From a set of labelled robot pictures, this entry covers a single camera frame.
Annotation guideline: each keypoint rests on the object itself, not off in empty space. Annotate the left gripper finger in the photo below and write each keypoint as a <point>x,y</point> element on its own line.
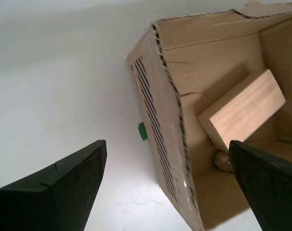
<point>52,197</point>
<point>268,187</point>

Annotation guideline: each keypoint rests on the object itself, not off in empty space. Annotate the pinkish speckled granite rock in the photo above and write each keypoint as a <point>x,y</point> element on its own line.
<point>222,161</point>

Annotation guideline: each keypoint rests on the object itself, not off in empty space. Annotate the light wooden block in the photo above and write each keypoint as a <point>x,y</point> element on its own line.
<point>244,108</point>

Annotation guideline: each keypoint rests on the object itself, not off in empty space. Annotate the brown cardboard box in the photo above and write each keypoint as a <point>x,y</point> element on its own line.
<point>208,60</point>

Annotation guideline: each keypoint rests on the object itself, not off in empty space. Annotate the green tape strip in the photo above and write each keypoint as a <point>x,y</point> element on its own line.
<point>143,132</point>

